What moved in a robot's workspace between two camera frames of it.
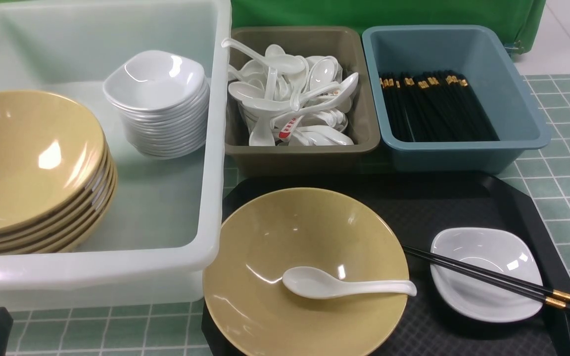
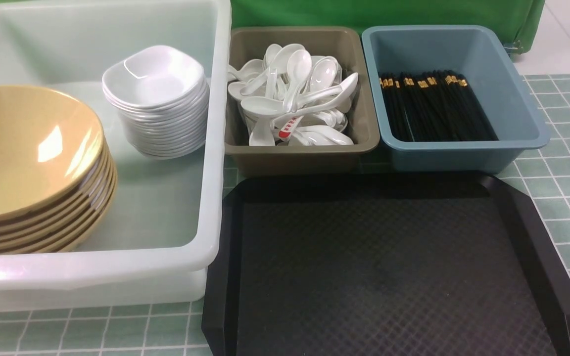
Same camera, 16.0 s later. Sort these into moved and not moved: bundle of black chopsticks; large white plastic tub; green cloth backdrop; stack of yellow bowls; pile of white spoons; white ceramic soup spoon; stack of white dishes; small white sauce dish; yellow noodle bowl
Moved: white ceramic soup spoon; yellow noodle bowl; small white sauce dish
Not moved: stack of white dishes; bundle of black chopsticks; stack of yellow bowls; large white plastic tub; pile of white spoons; green cloth backdrop
